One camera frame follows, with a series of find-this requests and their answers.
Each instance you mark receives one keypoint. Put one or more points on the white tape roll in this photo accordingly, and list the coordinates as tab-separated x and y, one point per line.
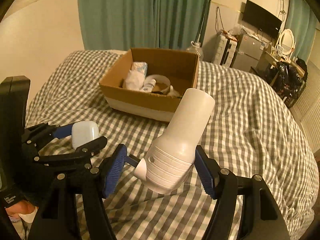
162	78

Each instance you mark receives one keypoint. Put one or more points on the silver fridge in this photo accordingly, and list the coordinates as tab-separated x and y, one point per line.
247	52

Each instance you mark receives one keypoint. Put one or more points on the brown cardboard box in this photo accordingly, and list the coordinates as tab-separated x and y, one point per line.
140	102

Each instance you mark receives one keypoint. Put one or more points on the wooden dressing table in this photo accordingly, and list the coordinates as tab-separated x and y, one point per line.
266	57

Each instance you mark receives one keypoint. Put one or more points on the black bag on chair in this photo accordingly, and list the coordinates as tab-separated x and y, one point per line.
285	82

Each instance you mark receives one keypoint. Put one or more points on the white louvred wardrobe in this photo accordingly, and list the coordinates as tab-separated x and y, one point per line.
311	100

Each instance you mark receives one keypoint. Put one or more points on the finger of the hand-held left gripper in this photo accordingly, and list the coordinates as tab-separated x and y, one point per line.
95	145
62	131

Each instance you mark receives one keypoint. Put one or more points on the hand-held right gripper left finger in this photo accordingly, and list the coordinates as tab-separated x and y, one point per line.
113	172

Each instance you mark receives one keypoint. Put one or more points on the white plastic bag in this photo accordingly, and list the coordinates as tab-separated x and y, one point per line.
133	80

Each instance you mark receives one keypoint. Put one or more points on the black wall television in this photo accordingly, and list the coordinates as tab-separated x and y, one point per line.
261	18

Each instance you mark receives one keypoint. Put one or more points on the clear water bottle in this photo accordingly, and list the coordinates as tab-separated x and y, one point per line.
195	50

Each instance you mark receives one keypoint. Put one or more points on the small white bottle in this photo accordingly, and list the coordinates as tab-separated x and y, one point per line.
149	85

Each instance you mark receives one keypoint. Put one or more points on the white earbuds case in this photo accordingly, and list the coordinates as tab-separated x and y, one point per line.
83	132

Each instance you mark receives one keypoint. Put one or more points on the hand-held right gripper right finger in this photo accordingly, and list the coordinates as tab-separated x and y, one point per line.
206	175

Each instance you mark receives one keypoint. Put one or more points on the white oval mirror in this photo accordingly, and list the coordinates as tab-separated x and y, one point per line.
286	40

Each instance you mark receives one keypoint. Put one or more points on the clear plastic bag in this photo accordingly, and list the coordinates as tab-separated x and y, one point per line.
236	31

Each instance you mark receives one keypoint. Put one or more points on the checkered bed blanket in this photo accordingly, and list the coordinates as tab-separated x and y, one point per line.
250	130

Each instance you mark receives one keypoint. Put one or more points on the green curtain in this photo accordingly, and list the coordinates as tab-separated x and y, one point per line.
117	12
300	22
185	10

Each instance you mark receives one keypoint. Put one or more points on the white suitcase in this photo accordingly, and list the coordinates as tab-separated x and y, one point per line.
223	50

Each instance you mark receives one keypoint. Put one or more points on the white cylindrical handheld device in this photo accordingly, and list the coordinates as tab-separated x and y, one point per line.
180	130

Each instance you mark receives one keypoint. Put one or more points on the person's left forearm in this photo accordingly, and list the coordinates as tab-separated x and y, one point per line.
21	208

